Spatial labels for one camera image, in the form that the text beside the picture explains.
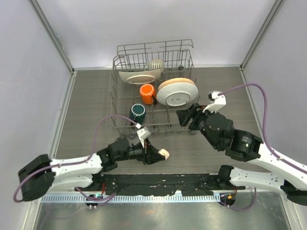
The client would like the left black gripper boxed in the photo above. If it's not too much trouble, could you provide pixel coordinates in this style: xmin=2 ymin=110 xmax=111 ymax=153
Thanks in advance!
xmin=116 ymin=137 xmax=165 ymax=164

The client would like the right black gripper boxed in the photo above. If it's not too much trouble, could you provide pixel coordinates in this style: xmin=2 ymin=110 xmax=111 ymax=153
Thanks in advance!
xmin=176 ymin=103 xmax=220 ymax=150

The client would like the cream square earbud case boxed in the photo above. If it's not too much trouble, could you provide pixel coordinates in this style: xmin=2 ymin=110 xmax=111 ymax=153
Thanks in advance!
xmin=158 ymin=149 xmax=170 ymax=160

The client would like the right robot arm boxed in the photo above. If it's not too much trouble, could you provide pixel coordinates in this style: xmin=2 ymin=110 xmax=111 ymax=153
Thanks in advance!
xmin=176 ymin=103 xmax=307 ymax=206

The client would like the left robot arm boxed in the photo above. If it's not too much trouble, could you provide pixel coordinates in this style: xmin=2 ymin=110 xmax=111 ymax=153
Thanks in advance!
xmin=13 ymin=137 xmax=170 ymax=202

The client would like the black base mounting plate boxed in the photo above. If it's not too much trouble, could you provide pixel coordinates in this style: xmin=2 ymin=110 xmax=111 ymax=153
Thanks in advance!
xmin=100 ymin=172 xmax=247 ymax=196

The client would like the beige ceramic plate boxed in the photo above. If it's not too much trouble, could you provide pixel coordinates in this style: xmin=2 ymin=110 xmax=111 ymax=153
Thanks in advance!
xmin=158 ymin=78 xmax=195 ymax=91

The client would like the orange ceramic mug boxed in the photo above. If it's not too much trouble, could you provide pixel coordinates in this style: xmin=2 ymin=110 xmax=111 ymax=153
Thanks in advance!
xmin=139 ymin=84 xmax=157 ymax=105

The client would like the dark green ceramic mug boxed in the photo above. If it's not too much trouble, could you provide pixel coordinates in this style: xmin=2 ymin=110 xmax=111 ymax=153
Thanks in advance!
xmin=129 ymin=103 xmax=146 ymax=124

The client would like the striped grey white cup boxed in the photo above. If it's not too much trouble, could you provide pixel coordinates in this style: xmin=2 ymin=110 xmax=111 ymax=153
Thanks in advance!
xmin=143 ymin=59 xmax=165 ymax=73

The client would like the cream oval dish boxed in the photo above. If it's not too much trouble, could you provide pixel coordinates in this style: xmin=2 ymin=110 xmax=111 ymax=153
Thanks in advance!
xmin=118 ymin=69 xmax=161 ymax=85

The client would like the white plate with foot ring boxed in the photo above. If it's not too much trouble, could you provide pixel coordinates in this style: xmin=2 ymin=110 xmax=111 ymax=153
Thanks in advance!
xmin=156 ymin=82 xmax=199 ymax=106

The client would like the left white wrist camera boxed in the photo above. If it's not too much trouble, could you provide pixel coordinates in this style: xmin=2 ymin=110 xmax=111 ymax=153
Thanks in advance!
xmin=135 ymin=123 xmax=151 ymax=148

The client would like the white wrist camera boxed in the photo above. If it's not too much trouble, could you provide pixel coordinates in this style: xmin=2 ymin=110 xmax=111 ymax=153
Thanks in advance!
xmin=202 ymin=91 xmax=226 ymax=113
xmin=135 ymin=123 xmax=151 ymax=148

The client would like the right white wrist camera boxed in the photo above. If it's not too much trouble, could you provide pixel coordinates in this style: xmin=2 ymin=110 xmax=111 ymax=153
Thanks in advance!
xmin=202 ymin=91 xmax=226 ymax=113

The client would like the grey wire dish rack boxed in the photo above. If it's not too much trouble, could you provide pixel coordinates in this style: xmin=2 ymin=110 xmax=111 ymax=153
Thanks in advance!
xmin=110 ymin=39 xmax=200 ymax=138

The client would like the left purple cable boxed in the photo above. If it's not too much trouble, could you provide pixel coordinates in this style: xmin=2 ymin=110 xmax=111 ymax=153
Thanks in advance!
xmin=13 ymin=115 xmax=142 ymax=219

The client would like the purple cable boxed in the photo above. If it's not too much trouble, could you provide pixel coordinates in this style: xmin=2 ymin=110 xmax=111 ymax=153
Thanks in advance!
xmin=218 ymin=82 xmax=307 ymax=211
xmin=13 ymin=115 xmax=142 ymax=219

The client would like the white perforated cable rail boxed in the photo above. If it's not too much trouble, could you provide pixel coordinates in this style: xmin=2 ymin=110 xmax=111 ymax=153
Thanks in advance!
xmin=41 ymin=193 xmax=220 ymax=203

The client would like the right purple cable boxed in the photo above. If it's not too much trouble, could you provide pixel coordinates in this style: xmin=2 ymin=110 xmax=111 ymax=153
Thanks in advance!
xmin=218 ymin=82 xmax=307 ymax=211

